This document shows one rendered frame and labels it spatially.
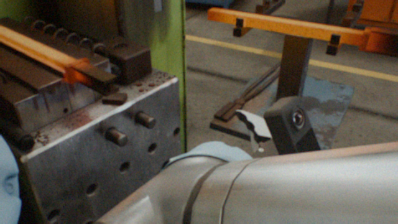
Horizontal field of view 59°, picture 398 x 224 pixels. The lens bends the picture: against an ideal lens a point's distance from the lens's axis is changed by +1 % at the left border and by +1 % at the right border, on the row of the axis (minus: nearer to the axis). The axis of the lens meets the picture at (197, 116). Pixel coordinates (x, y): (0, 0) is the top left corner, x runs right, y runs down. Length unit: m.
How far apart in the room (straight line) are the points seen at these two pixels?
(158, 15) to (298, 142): 0.70
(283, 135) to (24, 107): 0.45
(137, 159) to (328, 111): 0.54
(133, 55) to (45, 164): 0.29
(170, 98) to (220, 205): 0.66
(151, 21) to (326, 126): 0.54
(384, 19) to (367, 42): 3.20
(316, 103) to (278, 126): 0.68
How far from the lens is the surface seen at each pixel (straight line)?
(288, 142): 0.38
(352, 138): 2.32
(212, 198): 0.17
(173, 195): 0.20
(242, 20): 0.82
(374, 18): 3.98
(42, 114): 0.69
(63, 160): 0.68
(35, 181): 0.67
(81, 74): 0.66
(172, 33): 1.08
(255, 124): 0.50
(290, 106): 0.38
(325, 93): 1.12
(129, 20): 0.94
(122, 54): 0.78
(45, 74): 0.71
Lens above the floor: 1.29
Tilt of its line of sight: 34 degrees down
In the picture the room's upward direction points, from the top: straight up
